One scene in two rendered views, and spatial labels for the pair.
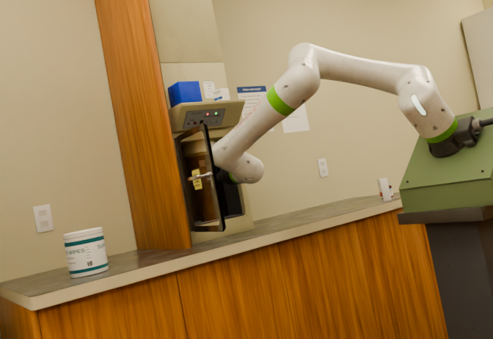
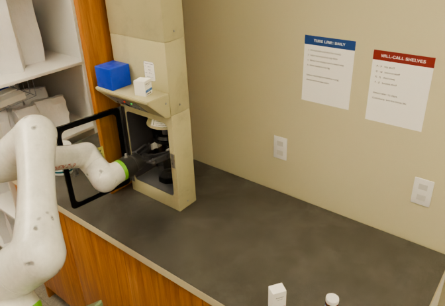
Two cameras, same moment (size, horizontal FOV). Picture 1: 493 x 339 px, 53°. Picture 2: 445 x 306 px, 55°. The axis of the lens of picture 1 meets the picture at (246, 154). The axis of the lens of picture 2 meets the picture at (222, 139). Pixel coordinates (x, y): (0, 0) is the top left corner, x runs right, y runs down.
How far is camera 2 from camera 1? 2.73 m
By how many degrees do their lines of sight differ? 78
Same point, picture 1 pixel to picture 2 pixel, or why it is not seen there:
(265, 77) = (361, 28)
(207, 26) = not seen: outside the picture
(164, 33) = (112, 1)
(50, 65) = not seen: outside the picture
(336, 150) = not seen: outside the picture
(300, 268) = (139, 274)
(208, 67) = (149, 46)
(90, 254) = not seen: hidden behind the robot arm
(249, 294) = (102, 255)
